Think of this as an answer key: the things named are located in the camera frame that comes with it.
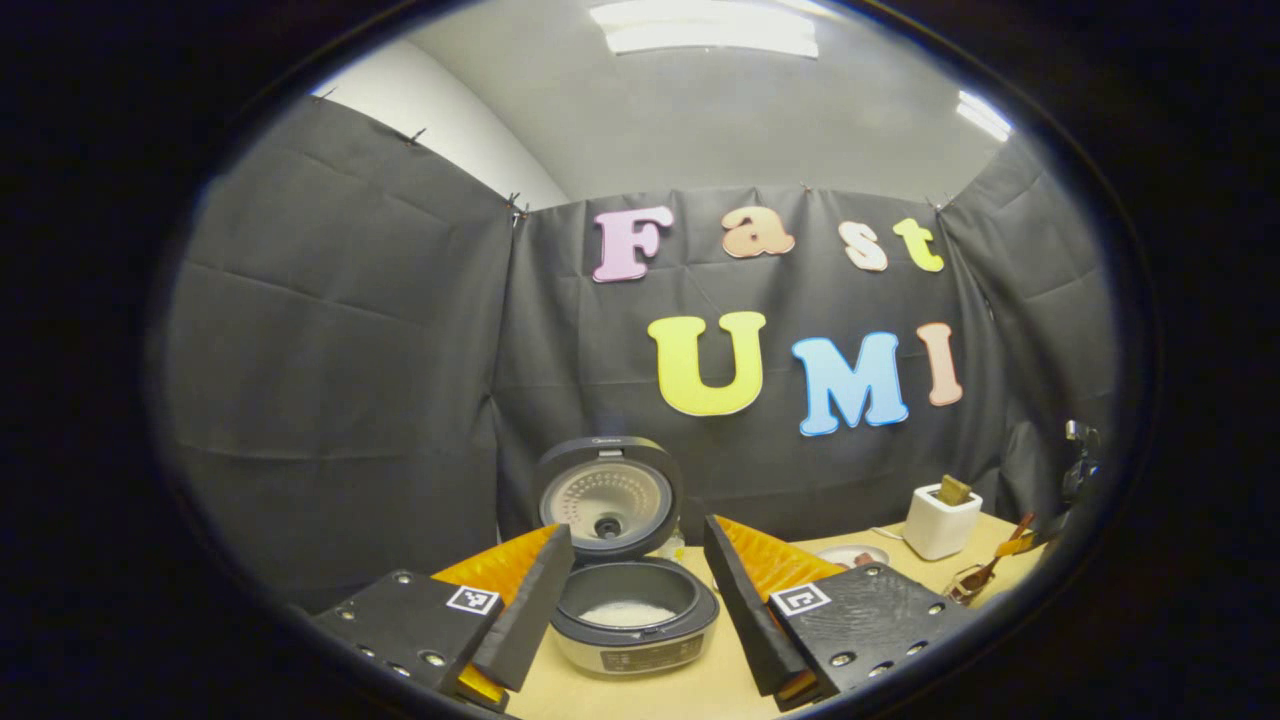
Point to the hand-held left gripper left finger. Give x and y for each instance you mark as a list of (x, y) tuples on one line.
[(530, 610)]

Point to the small ceiling light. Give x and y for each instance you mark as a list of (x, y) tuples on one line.
[(985, 115)]

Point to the black backdrop cloth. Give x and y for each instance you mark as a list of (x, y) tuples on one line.
[(330, 350)]

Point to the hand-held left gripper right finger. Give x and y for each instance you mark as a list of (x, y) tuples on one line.
[(745, 610)]

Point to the brown toast slice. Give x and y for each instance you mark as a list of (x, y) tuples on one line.
[(955, 490)]

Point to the white rice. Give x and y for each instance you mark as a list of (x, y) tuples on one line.
[(628, 613)]

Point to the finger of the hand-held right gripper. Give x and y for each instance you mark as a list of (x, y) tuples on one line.
[(1025, 545)]

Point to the white toaster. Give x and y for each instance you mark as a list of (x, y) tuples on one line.
[(940, 525)]

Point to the brown wooden spoon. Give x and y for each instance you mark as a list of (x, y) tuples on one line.
[(985, 575)]

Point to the black and silver rice cooker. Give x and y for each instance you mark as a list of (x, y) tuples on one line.
[(640, 655)]

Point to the white round plate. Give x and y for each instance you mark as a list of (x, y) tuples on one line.
[(835, 552)]

